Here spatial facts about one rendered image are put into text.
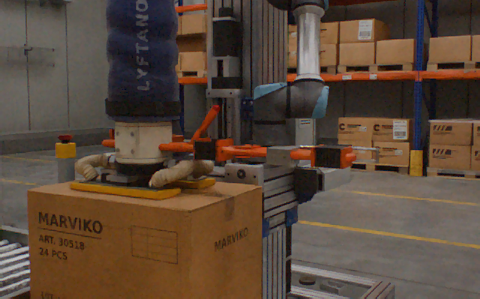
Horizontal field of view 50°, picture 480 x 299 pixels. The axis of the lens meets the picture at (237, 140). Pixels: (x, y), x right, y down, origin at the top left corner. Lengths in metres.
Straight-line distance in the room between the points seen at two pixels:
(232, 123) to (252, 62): 0.26
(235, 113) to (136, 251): 0.81
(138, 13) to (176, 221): 0.59
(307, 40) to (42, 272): 1.17
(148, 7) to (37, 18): 11.39
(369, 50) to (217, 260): 7.47
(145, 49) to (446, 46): 7.18
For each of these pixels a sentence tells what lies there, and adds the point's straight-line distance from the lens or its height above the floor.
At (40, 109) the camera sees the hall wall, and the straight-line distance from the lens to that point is 12.75.
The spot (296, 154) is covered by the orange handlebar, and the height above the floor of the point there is 1.08.
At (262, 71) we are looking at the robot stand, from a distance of 2.10.
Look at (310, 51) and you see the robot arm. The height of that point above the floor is 1.38.
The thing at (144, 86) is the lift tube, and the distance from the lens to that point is 1.50.
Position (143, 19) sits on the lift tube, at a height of 1.44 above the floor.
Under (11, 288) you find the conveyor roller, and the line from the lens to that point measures 2.08.
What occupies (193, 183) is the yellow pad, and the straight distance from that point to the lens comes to 1.57.
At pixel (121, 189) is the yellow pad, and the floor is 0.96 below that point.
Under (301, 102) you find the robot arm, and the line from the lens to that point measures 1.82.
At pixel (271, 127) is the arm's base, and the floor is 1.12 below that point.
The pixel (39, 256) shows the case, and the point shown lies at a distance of 1.70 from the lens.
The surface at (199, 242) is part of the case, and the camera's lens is 1.34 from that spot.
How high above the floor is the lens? 1.22
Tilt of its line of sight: 5 degrees down
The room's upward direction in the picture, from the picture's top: straight up
